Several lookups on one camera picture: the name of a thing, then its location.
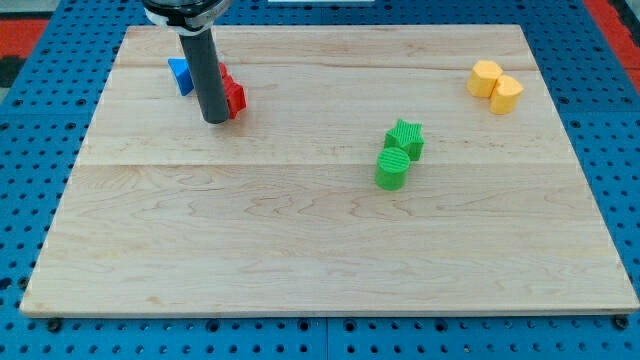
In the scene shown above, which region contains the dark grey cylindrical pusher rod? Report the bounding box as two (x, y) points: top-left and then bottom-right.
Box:
(179, 29), (230, 124)

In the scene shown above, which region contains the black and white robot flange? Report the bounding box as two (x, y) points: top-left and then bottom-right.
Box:
(142, 0), (233, 36)

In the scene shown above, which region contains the red star block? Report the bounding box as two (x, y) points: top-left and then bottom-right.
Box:
(219, 63), (247, 119)

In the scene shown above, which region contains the green star block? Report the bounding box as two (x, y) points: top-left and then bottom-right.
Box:
(384, 118), (425, 161)

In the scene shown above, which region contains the blue triangle block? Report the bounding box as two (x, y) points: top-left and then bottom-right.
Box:
(167, 58), (194, 96)

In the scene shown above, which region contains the light wooden board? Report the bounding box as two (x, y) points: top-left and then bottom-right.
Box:
(20, 25), (639, 318)

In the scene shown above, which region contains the green cylinder block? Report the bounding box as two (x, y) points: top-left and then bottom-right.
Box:
(375, 147), (411, 191)

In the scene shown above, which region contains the yellow hexagon block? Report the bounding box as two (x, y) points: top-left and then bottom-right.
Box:
(466, 60), (503, 98)

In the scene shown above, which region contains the yellow heart block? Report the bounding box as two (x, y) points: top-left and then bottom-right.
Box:
(490, 75), (524, 115)

